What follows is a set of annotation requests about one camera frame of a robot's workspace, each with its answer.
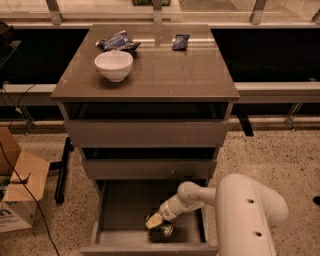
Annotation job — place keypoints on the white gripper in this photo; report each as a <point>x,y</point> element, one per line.
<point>167,212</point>

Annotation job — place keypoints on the green soda can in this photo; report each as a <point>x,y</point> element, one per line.
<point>162,231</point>

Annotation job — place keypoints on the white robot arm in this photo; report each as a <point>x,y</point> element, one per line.
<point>245,210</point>

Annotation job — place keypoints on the bottom grey open drawer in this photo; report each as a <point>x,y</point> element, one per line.
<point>120,230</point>

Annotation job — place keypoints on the middle grey drawer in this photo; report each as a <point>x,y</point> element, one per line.
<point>149,163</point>

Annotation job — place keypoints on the top grey drawer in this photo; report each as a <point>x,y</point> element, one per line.
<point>138,133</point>

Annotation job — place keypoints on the grey drawer cabinet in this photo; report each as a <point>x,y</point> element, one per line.
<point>163,84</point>

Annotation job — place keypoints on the black stand leg left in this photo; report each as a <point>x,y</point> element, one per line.
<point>61,168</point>

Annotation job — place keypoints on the black stand leg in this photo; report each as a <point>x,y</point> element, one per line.
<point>243,118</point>
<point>61,168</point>

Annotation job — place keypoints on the black stand leg right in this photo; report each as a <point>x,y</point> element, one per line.
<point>243,118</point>

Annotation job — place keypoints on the open cardboard box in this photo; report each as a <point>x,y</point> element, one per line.
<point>23,177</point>

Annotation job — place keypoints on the white ceramic bowl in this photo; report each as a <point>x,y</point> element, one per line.
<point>114,65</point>

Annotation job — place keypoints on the small blue snack bag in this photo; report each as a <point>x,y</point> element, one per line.
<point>181,42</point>

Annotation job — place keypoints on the large blue chip bag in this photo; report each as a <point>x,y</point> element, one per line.
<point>119,41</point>

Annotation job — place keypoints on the metal window railing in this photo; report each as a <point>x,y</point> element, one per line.
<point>215,13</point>

